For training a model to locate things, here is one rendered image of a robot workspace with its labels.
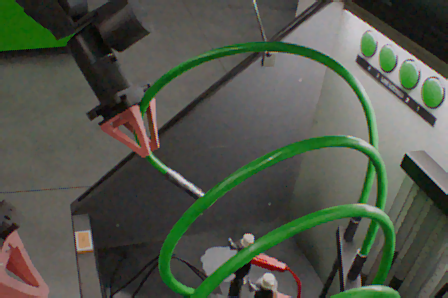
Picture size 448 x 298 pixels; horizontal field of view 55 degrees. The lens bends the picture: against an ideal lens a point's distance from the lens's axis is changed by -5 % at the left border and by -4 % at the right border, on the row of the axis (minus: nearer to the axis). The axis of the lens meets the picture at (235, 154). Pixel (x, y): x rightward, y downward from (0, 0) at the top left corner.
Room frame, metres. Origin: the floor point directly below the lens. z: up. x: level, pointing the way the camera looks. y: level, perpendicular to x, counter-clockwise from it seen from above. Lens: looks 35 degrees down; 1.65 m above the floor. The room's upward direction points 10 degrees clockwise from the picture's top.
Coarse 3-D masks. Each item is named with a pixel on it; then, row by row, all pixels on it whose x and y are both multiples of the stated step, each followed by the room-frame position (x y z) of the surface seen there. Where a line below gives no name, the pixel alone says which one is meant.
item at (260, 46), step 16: (224, 48) 0.56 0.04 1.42; (240, 48) 0.56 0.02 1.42; (256, 48) 0.56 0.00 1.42; (272, 48) 0.56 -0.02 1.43; (288, 48) 0.56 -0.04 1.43; (304, 48) 0.57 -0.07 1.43; (192, 64) 0.56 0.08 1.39; (336, 64) 0.57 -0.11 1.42; (160, 80) 0.56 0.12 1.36; (352, 80) 0.57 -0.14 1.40; (144, 96) 0.56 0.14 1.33; (144, 112) 0.56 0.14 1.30; (368, 112) 0.57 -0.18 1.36; (368, 128) 0.57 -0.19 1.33; (368, 160) 0.58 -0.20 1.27; (368, 176) 0.57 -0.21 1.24; (368, 192) 0.57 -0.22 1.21
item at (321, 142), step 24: (312, 144) 0.42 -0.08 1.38; (336, 144) 0.43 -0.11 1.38; (360, 144) 0.44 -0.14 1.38; (240, 168) 0.39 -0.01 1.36; (264, 168) 0.39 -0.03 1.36; (384, 168) 0.47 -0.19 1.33; (216, 192) 0.37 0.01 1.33; (384, 192) 0.48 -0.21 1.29; (192, 216) 0.36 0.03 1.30; (168, 240) 0.35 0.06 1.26; (168, 264) 0.35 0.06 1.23; (360, 264) 0.48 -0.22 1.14
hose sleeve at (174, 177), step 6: (168, 174) 0.55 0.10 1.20; (174, 174) 0.56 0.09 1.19; (174, 180) 0.55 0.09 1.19; (180, 180) 0.56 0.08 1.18; (186, 180) 0.56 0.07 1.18; (180, 186) 0.55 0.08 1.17; (186, 186) 0.56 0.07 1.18; (192, 186) 0.56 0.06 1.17; (186, 192) 0.56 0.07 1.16; (192, 192) 0.56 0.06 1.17; (198, 192) 0.56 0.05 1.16; (204, 192) 0.57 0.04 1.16; (198, 198) 0.56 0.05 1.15
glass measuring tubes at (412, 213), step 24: (408, 168) 0.57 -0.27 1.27; (432, 168) 0.56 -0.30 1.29; (408, 192) 0.57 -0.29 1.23; (432, 192) 0.52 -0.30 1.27; (408, 216) 0.54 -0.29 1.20; (432, 216) 0.51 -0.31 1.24; (408, 240) 0.55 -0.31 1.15; (432, 240) 0.51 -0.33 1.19; (408, 264) 0.51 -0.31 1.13; (432, 264) 0.48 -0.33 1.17; (408, 288) 0.49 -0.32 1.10; (432, 288) 0.48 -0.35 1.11
